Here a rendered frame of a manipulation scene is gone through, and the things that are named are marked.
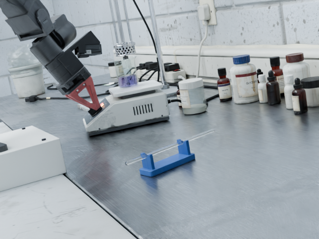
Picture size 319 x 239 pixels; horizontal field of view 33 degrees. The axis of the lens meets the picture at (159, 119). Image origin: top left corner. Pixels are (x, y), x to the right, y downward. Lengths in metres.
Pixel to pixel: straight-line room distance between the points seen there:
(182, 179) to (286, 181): 0.16
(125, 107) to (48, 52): 0.21
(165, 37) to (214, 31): 0.38
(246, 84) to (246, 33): 0.31
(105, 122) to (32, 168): 0.31
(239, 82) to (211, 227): 0.70
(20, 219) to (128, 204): 0.16
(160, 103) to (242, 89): 0.21
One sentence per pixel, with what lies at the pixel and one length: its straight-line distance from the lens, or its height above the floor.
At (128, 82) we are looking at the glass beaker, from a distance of 1.28.
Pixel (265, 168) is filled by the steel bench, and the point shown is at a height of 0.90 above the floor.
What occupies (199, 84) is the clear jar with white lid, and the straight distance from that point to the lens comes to 1.27.
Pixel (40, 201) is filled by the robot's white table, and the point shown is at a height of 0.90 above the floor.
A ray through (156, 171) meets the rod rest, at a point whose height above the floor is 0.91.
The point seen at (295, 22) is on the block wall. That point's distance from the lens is 1.40.
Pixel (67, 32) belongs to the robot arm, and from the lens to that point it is 1.28.
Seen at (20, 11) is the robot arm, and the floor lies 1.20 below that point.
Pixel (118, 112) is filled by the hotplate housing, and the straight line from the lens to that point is 1.24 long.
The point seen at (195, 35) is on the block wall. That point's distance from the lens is 1.86.
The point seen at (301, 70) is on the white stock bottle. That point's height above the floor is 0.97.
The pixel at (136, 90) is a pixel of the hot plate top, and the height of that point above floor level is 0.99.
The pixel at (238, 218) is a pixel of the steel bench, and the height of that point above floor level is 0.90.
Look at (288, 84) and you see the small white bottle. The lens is 1.19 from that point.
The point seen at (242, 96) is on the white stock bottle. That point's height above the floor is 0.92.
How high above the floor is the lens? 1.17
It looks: 12 degrees down
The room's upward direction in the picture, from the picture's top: 10 degrees counter-clockwise
